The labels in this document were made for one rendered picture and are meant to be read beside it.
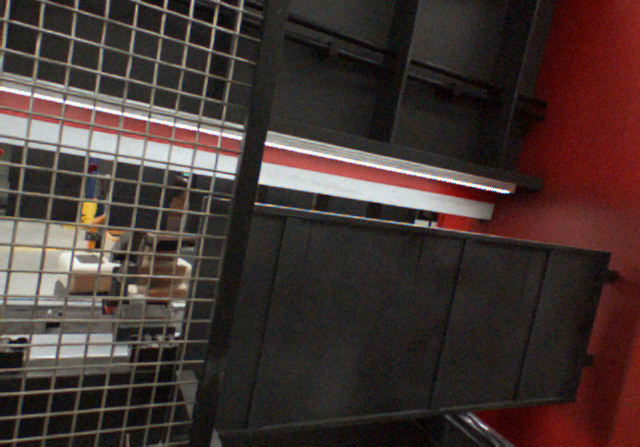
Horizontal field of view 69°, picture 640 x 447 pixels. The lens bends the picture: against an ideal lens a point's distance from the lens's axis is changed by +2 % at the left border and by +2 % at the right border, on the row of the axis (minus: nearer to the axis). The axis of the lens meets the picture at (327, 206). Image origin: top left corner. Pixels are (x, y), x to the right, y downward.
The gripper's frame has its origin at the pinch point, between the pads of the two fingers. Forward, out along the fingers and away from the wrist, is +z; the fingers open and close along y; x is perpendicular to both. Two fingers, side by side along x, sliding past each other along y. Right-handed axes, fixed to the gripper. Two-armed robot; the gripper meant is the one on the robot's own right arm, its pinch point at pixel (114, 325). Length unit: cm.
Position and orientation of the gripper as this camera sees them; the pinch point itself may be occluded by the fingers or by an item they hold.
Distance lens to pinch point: 175.6
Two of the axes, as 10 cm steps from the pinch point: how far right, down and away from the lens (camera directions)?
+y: 5.2, -0.6, -8.5
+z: -0.7, 9.9, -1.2
